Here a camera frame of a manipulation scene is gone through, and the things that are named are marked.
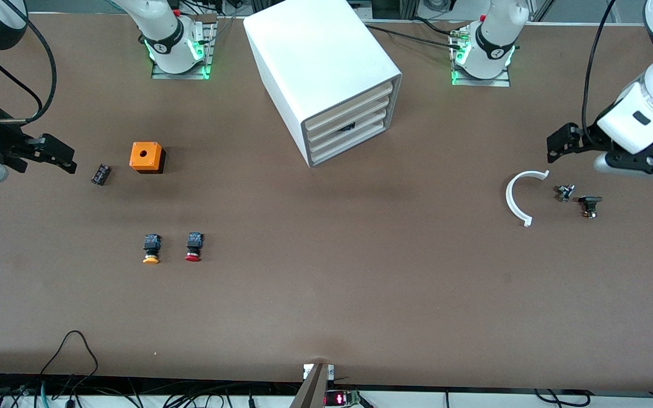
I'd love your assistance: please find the black looped cable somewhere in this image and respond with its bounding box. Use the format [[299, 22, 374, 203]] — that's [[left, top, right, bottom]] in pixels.
[[39, 330, 100, 393]]

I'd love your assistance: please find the orange box with hole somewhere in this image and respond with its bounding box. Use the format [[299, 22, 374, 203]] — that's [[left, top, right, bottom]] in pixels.
[[129, 142, 166, 175]]

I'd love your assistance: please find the white curved plastic arc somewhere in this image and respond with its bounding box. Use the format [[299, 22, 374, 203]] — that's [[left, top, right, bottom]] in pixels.
[[505, 170, 550, 227]]

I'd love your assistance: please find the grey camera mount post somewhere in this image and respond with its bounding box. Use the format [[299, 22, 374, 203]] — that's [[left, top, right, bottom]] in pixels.
[[289, 363, 336, 408]]

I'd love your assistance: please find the yellow push button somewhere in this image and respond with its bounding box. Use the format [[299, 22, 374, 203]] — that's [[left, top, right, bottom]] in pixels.
[[142, 233, 163, 265]]

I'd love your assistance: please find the small black knob part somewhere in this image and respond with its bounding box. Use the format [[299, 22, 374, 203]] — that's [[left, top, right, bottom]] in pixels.
[[579, 195, 604, 219]]

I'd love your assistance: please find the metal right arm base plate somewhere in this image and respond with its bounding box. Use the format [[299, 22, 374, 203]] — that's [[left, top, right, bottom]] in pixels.
[[151, 14, 217, 80]]

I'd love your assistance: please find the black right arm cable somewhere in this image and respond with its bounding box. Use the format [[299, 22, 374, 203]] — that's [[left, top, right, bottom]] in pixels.
[[0, 0, 58, 124]]

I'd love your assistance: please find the red push button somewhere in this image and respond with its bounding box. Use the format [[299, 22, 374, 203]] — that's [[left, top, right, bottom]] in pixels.
[[184, 232, 205, 264]]

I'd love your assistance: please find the black table cable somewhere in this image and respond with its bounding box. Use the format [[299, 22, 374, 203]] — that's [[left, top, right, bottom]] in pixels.
[[414, 16, 463, 37], [364, 24, 464, 52]]

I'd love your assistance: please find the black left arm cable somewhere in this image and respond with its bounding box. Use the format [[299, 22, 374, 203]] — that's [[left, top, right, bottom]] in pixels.
[[582, 0, 617, 143]]

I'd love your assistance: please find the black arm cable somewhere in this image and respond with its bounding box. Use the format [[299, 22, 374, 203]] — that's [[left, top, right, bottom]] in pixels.
[[0, 0, 58, 124], [582, 0, 617, 143]]

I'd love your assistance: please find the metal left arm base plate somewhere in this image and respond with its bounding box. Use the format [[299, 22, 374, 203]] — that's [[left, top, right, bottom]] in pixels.
[[450, 25, 511, 87]]

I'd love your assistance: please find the device with red display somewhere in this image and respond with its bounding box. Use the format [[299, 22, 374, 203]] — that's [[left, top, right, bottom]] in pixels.
[[325, 390, 362, 408]]

